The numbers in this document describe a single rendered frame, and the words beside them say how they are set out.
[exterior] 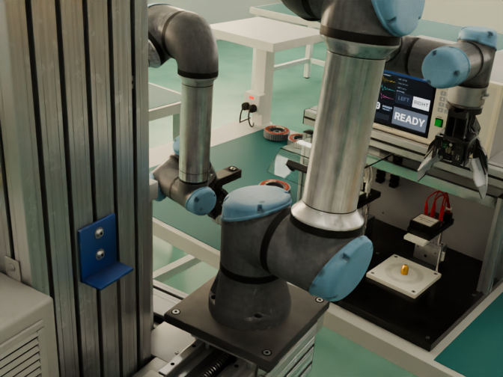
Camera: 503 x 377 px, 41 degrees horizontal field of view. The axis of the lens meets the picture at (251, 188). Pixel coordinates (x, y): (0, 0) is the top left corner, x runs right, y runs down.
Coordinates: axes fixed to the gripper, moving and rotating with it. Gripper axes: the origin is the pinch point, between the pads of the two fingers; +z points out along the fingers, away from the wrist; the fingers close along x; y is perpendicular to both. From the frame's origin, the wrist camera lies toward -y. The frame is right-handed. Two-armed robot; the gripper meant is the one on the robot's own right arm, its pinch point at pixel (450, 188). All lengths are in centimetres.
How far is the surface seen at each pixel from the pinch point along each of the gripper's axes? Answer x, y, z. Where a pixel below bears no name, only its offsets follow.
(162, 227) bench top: -86, -6, 41
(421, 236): -11.1, -25.0, 26.8
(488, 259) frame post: 7.0, -26.9, 28.1
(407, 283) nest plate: -10.0, -16.2, 37.1
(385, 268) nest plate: -18.1, -20.1, 37.1
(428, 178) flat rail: -13.4, -30.4, 11.8
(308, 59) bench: -257, -434, 96
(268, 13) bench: -257, -352, 42
